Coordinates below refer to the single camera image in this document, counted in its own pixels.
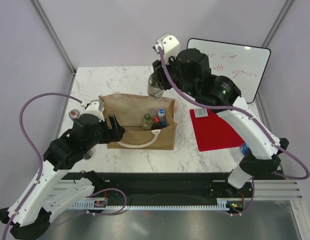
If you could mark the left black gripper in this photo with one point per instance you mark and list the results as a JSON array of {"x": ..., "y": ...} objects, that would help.
[{"x": 114, "y": 134}]

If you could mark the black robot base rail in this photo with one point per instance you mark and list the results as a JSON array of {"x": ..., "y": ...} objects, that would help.
[{"x": 165, "y": 188}]

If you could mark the glass cola bottle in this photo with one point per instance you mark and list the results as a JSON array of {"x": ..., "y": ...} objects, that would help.
[{"x": 156, "y": 123}]

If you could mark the white slotted cable duct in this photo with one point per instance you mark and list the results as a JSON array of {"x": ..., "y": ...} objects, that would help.
[{"x": 98, "y": 204}]

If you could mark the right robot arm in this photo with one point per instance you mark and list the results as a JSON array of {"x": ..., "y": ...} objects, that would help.
[{"x": 189, "y": 73}]

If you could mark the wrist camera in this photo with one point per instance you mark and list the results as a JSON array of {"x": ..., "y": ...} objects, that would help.
[
  {"x": 169, "y": 44},
  {"x": 94, "y": 107}
]

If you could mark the red clip file folder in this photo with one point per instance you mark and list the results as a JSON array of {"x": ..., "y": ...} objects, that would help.
[{"x": 212, "y": 132}]

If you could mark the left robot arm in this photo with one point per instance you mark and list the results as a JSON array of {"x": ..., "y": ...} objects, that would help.
[{"x": 30, "y": 219}]

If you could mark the brown canvas tote bag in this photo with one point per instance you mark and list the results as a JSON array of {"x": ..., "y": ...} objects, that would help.
[{"x": 130, "y": 109}]

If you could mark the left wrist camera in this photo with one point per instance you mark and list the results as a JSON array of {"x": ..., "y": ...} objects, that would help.
[{"x": 94, "y": 107}]

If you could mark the blue red drink can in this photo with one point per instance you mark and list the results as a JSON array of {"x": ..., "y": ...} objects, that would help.
[{"x": 74, "y": 114}]

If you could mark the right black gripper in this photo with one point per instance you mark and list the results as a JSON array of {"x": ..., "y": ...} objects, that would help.
[{"x": 160, "y": 74}]

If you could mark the blue label plastic bottle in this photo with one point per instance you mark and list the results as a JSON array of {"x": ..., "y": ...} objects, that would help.
[{"x": 238, "y": 153}]

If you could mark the blue label water bottle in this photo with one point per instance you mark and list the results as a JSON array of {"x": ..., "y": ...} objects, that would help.
[{"x": 162, "y": 117}]

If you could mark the black drink can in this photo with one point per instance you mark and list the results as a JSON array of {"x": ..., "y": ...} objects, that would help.
[{"x": 88, "y": 155}]

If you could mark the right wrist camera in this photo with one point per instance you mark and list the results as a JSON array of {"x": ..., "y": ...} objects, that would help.
[{"x": 169, "y": 44}]

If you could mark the clear soda water bottle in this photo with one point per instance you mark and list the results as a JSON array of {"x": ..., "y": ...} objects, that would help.
[{"x": 153, "y": 89}]

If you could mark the white whiteboard black frame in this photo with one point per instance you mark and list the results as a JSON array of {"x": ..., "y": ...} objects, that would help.
[{"x": 245, "y": 65}]

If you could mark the green cap glass bottle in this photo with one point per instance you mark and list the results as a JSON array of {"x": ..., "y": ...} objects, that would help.
[{"x": 147, "y": 122}]

